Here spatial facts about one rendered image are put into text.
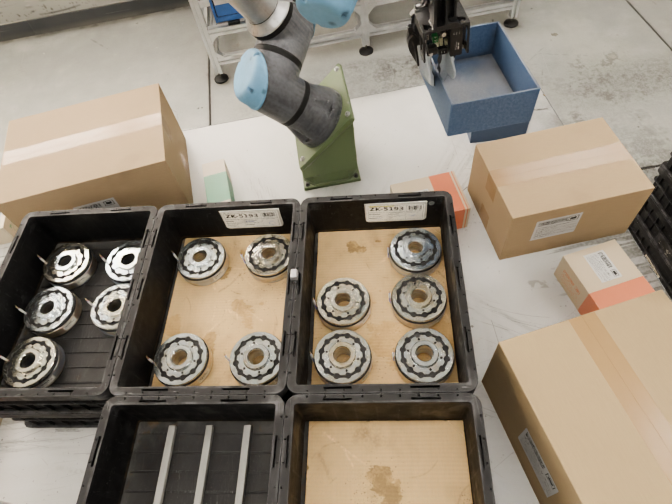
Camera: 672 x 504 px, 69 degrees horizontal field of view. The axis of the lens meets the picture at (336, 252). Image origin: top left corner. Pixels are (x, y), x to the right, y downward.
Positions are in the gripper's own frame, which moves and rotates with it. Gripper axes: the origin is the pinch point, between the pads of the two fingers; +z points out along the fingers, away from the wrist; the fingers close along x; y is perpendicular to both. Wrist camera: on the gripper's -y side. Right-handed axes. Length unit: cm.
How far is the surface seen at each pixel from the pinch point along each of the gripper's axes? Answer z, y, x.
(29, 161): 15, -22, -94
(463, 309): 18.6, 36.6, -4.4
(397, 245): 25.2, 17.0, -12.0
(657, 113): 120, -88, 125
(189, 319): 25, 24, -56
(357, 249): 27.4, 14.4, -20.2
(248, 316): 26, 26, -44
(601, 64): 120, -127, 117
